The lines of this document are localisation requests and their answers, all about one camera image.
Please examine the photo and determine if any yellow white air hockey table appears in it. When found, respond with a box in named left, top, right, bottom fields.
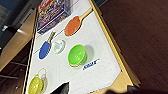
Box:
left=21, top=0, right=141, bottom=94

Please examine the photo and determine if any orange disc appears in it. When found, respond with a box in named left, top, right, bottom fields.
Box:
left=63, top=8, right=94, bottom=37

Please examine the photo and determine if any yellow wooden table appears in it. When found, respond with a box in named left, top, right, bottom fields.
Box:
left=0, top=9, right=38, bottom=73

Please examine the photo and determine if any blue disc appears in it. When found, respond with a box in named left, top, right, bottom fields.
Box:
left=38, top=31, right=57, bottom=61

